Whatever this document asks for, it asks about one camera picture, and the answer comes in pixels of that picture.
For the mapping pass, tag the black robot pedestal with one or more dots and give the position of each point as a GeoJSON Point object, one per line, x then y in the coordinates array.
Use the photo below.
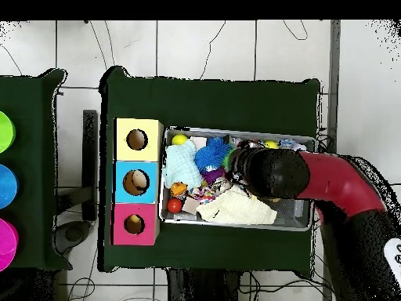
{"type": "Point", "coordinates": [203, 288]}

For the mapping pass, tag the yellow plastic ball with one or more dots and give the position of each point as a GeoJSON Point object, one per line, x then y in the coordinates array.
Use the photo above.
{"type": "Point", "coordinates": [271, 144]}
{"type": "Point", "coordinates": [179, 139]}

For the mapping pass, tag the green spiky ball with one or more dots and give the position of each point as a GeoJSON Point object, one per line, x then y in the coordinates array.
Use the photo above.
{"type": "Point", "coordinates": [227, 160]}

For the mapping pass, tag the silver mesh bin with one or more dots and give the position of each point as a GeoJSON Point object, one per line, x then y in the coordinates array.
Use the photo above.
{"type": "Point", "coordinates": [170, 216]}

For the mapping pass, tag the dark grey rounded base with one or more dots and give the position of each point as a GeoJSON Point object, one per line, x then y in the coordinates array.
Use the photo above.
{"type": "Point", "coordinates": [72, 235]}

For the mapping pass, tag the yellow plush toy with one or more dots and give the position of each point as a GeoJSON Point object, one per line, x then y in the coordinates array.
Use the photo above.
{"type": "Point", "coordinates": [135, 218]}

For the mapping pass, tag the green plastic cup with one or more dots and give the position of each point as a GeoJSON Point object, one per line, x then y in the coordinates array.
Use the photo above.
{"type": "Point", "coordinates": [4, 131]}

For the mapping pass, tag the magenta plastic cup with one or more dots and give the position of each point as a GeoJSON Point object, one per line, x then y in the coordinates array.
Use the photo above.
{"type": "Point", "coordinates": [6, 244]}

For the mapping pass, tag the blue plastic cup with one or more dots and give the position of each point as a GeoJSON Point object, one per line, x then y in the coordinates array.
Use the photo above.
{"type": "Point", "coordinates": [6, 186]}

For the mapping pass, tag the large blue spiky ball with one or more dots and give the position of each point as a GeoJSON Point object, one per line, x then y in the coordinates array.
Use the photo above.
{"type": "Point", "coordinates": [208, 158]}

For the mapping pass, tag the black upright panel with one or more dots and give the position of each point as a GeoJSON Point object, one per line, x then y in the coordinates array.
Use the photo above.
{"type": "Point", "coordinates": [90, 156]}

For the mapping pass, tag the mint waffle cloth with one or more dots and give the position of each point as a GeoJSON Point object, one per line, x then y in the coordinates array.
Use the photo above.
{"type": "Point", "coordinates": [181, 164]}

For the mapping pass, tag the small blue spiky ball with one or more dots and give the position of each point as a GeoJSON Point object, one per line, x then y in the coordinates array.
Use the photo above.
{"type": "Point", "coordinates": [219, 144]}

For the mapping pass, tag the grey metal rail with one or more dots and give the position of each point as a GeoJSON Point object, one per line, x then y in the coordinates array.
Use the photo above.
{"type": "Point", "coordinates": [334, 94]}

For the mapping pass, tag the dark green table cloth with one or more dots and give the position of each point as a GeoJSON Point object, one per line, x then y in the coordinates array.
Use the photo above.
{"type": "Point", "coordinates": [28, 172]}
{"type": "Point", "coordinates": [213, 103]}

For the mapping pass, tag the cream waffle cloth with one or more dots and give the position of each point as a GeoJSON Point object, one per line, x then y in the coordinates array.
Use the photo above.
{"type": "Point", "coordinates": [238, 210]}

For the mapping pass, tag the red ball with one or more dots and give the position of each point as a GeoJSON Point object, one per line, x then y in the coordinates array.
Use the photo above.
{"type": "Point", "coordinates": [174, 205]}

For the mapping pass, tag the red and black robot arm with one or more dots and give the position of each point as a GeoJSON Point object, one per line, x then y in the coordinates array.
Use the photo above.
{"type": "Point", "coordinates": [338, 182]}

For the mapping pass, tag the wooden box with three holes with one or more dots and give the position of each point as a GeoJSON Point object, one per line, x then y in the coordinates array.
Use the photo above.
{"type": "Point", "coordinates": [153, 150]}

